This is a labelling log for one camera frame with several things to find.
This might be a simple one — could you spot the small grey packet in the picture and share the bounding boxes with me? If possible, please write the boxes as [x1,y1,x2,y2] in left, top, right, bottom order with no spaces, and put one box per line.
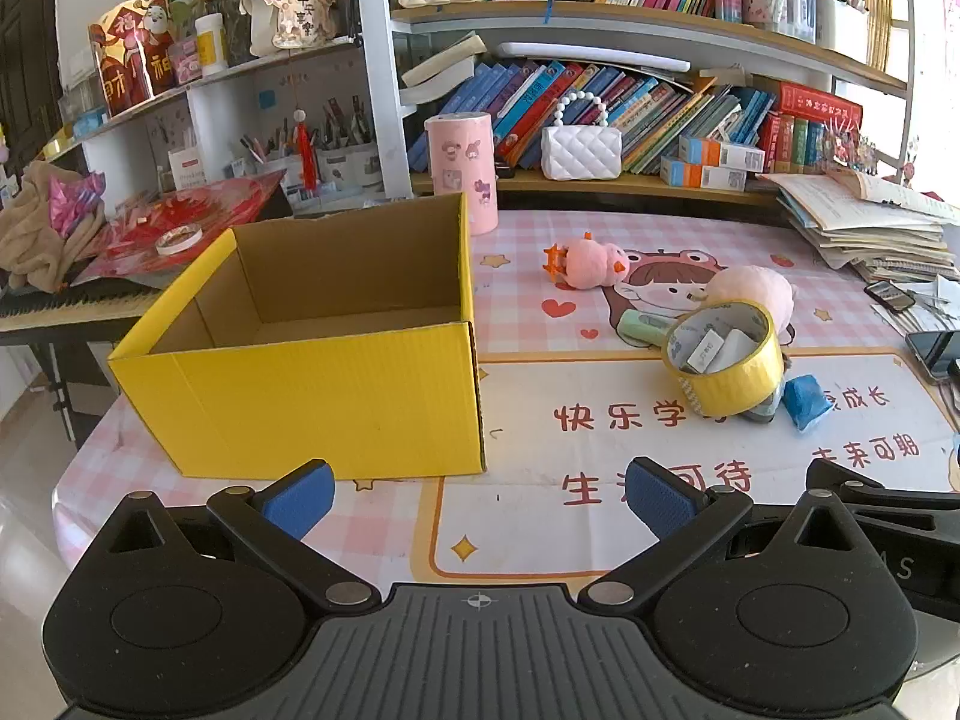
[742,390,785,425]

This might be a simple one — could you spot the white tape roll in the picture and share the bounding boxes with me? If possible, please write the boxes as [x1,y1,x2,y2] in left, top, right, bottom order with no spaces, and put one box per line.
[155,227,203,256]

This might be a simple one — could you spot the small pink box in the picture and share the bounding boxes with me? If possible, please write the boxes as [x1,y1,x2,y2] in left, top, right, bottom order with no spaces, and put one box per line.
[169,41,203,83]

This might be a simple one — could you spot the pink foil ribbon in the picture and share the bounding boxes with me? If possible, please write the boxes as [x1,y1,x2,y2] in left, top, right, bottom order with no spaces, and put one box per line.
[49,172,106,237]

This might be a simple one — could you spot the white bottle yellow label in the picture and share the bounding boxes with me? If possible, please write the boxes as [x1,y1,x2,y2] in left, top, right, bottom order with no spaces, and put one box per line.
[195,13,228,77]

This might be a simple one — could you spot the round pink plush toy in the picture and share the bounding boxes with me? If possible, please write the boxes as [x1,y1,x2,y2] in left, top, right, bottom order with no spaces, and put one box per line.
[705,265,796,346]

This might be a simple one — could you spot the row of blue leaning books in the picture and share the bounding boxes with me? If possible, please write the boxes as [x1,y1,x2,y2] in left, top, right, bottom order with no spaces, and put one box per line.
[409,60,777,173]

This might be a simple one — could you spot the pile of flat thick books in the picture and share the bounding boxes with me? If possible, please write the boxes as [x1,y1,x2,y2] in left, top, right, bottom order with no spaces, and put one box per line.
[400,31,488,102]

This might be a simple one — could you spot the dark door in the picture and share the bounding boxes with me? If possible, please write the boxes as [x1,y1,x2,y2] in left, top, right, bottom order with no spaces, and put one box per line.
[0,0,65,166]

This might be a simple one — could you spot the small pink duck plush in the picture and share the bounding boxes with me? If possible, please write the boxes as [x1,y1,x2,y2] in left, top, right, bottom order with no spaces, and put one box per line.
[543,232,631,290]

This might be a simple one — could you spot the blue crinkled packet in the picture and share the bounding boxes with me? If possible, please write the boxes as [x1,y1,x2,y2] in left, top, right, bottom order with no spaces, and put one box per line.
[782,373,833,432]

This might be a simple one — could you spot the white card red stripe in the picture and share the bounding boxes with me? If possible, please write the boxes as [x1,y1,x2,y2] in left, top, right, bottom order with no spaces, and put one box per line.
[166,146,207,192]

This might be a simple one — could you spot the beige crumpled cloth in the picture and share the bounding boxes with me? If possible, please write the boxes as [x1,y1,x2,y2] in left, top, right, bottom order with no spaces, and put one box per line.
[0,161,106,293]

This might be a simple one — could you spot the black keyboard stand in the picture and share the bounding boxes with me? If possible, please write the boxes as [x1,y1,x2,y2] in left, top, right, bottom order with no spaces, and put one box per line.
[30,341,121,451]

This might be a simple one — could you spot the pen cups with stationery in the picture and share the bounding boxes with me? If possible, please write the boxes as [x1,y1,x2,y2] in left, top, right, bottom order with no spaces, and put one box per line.
[240,97,383,192]

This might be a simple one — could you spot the yellow cardboard box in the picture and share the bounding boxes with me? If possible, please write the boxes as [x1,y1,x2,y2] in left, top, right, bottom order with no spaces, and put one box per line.
[107,192,487,481]

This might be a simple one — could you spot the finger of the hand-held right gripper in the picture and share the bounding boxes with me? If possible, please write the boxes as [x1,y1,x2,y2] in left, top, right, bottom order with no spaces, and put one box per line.
[805,457,960,515]

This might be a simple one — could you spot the white shelf unit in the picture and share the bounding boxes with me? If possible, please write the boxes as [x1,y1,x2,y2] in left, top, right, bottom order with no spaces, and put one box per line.
[75,37,410,211]

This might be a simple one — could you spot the small white carton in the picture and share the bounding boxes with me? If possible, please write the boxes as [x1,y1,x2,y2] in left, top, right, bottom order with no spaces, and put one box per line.
[679,326,758,376]

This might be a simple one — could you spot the black electric keyboard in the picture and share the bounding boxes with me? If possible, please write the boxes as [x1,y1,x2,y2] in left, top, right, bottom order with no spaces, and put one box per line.
[0,281,162,350]

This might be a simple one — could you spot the red plastic decoration sheets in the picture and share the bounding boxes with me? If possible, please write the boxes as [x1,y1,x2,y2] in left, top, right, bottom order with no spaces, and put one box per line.
[71,169,290,286]

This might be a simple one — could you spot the white quilted pearl-handle handbag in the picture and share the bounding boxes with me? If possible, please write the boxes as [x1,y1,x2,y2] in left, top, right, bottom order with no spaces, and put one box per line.
[541,88,623,182]

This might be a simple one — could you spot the white lamp bar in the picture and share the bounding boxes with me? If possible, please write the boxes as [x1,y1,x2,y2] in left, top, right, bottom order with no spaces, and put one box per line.
[496,43,691,74]

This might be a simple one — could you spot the black smartphone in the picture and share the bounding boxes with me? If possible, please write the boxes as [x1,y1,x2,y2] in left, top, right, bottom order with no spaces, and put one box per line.
[905,330,960,383]
[864,280,916,314]

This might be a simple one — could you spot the red hanging tassel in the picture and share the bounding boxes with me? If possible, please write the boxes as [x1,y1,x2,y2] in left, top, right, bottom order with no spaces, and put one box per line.
[292,111,320,192]

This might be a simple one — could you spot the white rabbit paper lantern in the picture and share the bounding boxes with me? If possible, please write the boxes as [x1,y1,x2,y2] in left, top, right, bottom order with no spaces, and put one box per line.
[240,0,338,57]

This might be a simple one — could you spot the stack of papers and workbooks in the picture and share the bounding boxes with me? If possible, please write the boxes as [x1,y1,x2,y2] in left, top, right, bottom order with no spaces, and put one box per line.
[757,169,960,286]

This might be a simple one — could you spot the red festive figure lantern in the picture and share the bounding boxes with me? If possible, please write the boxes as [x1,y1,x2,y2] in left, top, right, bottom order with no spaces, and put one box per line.
[88,0,177,119]

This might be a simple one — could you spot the wooden bookshelf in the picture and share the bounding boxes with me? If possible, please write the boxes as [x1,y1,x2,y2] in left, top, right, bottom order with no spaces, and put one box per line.
[352,0,920,200]

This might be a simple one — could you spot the yellow tape roll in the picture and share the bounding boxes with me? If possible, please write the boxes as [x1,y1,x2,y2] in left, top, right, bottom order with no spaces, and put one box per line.
[663,300,785,419]

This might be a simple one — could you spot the pink cylinder with stickers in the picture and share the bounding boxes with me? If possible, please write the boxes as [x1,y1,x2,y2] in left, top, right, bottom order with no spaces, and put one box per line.
[424,112,499,235]

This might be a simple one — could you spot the orange and blue medicine box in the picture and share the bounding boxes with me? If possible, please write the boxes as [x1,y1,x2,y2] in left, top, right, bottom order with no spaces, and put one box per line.
[660,156,749,192]
[679,136,766,173]

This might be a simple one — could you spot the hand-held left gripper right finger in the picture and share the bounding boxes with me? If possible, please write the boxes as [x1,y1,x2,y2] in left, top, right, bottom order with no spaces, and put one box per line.
[579,456,886,612]

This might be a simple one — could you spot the thick red dictionary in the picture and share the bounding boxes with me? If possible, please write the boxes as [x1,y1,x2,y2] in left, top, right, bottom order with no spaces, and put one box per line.
[776,82,863,128]

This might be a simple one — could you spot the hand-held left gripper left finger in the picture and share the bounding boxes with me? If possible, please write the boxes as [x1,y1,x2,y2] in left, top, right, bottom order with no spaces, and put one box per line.
[79,459,382,614]

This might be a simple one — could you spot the row of small figurines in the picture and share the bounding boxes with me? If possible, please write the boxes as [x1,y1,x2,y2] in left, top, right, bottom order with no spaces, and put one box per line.
[821,124,878,173]

